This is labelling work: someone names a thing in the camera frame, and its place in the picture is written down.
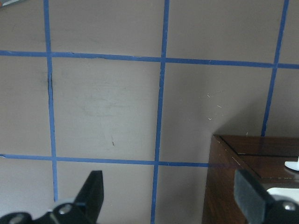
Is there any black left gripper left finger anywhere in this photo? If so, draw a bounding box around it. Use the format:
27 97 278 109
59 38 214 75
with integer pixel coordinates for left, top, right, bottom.
74 170 104 224

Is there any dark brown wooden cabinet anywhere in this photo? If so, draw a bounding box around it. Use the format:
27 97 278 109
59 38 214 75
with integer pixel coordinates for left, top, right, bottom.
202 135 299 224

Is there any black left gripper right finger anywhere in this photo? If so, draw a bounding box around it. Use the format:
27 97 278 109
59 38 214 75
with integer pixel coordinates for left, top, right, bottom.
234 169 275 224

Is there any white drawer handle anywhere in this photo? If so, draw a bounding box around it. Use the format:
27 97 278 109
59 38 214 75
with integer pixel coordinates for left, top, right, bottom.
267 161 299 203

